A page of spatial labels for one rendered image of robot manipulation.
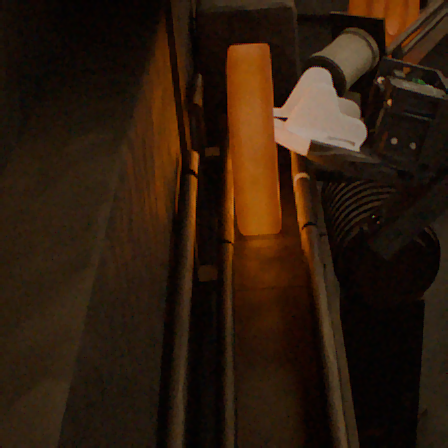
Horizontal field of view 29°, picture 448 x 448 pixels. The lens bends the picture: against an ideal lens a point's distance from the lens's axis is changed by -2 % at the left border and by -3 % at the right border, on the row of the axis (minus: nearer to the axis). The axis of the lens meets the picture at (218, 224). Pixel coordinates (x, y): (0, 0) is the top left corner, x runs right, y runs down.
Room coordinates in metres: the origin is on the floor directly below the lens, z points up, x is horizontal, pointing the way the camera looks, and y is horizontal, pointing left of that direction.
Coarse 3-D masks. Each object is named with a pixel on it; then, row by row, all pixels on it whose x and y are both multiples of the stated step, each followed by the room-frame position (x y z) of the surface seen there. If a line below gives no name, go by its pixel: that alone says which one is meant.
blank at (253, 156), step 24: (240, 48) 0.66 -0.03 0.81; (264, 48) 0.65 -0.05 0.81; (240, 72) 0.62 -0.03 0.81; (264, 72) 0.62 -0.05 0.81; (240, 96) 0.60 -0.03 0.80; (264, 96) 0.60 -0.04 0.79; (240, 120) 0.59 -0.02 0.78; (264, 120) 0.59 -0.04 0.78; (240, 144) 0.58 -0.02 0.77; (264, 144) 0.58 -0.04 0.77; (240, 168) 0.58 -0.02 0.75; (264, 168) 0.58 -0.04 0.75; (240, 192) 0.58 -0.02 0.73; (264, 192) 0.58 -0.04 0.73; (240, 216) 0.58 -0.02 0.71; (264, 216) 0.58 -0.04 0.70
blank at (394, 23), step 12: (360, 0) 1.04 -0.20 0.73; (372, 0) 1.03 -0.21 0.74; (384, 0) 1.05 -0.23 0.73; (396, 0) 1.12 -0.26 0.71; (408, 0) 1.11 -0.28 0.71; (348, 12) 1.04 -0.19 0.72; (360, 12) 1.03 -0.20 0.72; (372, 12) 1.03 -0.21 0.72; (384, 12) 1.05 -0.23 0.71; (396, 12) 1.11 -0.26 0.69; (408, 12) 1.11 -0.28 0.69; (396, 24) 1.10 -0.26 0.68; (408, 24) 1.11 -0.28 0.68
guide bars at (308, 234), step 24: (312, 216) 0.56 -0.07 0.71; (312, 240) 0.53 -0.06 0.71; (312, 264) 0.50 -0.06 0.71; (312, 288) 0.48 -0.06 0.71; (312, 312) 0.45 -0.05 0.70; (312, 336) 0.46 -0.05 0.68; (336, 360) 0.41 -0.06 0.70; (336, 384) 0.39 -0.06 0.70; (336, 408) 0.37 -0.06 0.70; (336, 432) 0.35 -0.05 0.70
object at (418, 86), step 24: (384, 72) 0.68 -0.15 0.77; (432, 72) 0.68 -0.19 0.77; (384, 96) 0.63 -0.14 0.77; (408, 96) 0.61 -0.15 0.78; (432, 96) 0.61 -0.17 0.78; (384, 120) 0.61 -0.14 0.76; (408, 120) 0.62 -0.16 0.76; (432, 120) 0.61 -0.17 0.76; (360, 144) 0.66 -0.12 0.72; (384, 144) 0.62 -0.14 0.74; (408, 144) 0.62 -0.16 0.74; (432, 144) 0.61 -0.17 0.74; (408, 168) 0.61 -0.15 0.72; (432, 168) 0.61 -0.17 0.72
